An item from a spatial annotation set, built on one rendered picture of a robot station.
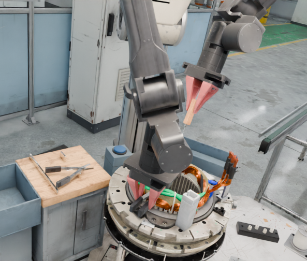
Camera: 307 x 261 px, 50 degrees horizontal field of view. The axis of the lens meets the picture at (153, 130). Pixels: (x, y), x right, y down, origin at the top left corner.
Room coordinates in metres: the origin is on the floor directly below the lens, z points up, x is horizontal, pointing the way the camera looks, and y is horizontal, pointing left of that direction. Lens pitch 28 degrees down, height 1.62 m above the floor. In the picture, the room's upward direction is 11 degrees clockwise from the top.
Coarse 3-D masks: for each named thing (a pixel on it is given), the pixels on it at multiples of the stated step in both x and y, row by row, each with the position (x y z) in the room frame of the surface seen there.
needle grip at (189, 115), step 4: (192, 100) 0.70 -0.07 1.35; (196, 100) 0.70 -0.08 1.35; (192, 104) 0.70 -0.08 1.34; (188, 108) 0.70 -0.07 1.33; (192, 108) 0.69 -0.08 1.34; (188, 112) 0.69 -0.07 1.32; (192, 112) 0.69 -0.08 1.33; (188, 116) 0.69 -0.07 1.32; (192, 116) 0.69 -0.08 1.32; (184, 120) 0.69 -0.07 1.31; (188, 120) 0.68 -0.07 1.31; (188, 124) 0.68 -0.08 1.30
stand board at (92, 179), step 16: (16, 160) 0.74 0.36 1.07; (48, 160) 0.77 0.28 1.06; (80, 160) 0.80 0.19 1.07; (32, 176) 0.68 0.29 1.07; (48, 176) 0.70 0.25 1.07; (64, 176) 0.71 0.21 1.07; (96, 176) 0.74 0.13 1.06; (48, 192) 0.64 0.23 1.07; (64, 192) 0.65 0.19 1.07; (80, 192) 0.67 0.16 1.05
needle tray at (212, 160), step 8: (192, 144) 1.05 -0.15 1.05; (200, 144) 1.04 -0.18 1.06; (192, 152) 1.03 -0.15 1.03; (200, 152) 1.04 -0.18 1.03; (208, 152) 1.03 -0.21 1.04; (216, 152) 1.03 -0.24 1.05; (224, 152) 1.02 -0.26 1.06; (192, 160) 0.95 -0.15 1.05; (200, 160) 0.94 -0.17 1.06; (208, 160) 1.00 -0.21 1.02; (216, 160) 1.01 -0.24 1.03; (224, 160) 1.01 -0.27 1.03; (200, 168) 0.93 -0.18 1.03; (208, 168) 0.93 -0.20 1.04; (216, 168) 0.92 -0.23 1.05; (216, 176) 0.92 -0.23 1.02
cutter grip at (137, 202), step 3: (138, 198) 0.54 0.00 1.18; (141, 198) 0.54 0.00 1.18; (135, 201) 0.53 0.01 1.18; (138, 201) 0.53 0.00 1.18; (141, 201) 0.54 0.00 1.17; (132, 204) 0.52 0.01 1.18; (135, 204) 0.52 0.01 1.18; (138, 204) 0.53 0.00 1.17; (132, 207) 0.51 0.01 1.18; (135, 207) 0.52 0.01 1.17; (129, 210) 0.51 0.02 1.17; (132, 210) 0.51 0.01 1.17
